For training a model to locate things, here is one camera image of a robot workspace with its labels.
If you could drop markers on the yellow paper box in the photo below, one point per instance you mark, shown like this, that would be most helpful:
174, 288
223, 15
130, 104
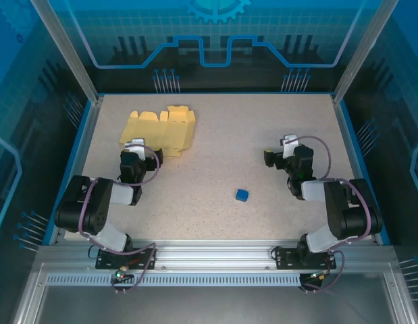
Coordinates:
154, 128

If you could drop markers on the blue toy brick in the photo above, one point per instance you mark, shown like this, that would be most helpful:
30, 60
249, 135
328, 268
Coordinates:
242, 195

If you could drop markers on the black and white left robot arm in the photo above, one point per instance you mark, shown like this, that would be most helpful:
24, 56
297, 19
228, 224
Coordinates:
94, 209

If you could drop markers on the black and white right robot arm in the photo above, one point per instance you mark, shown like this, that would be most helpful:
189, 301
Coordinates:
350, 216

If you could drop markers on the yellow power connector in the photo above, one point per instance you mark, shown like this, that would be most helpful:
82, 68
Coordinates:
322, 275
123, 269

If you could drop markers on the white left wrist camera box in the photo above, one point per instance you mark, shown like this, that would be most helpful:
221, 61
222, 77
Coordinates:
136, 146

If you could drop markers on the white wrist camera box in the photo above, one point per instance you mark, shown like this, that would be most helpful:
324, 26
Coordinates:
289, 139
136, 146

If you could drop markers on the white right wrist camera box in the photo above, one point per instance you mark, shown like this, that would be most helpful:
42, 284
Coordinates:
289, 139

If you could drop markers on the aluminium side rail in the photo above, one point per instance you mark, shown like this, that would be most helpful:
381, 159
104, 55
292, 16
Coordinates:
77, 168
359, 168

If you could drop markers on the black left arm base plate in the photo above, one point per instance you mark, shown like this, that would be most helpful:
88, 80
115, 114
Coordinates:
107, 261

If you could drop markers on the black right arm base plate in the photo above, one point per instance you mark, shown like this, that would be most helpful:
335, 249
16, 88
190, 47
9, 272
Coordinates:
286, 260

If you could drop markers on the blue enclosure side trim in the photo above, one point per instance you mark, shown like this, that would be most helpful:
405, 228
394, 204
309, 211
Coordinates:
50, 229
381, 229

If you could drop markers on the aluminium mounting rail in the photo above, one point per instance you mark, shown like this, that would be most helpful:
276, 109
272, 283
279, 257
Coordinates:
212, 256

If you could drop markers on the aluminium frame post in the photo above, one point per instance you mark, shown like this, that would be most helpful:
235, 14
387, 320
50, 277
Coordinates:
67, 50
364, 50

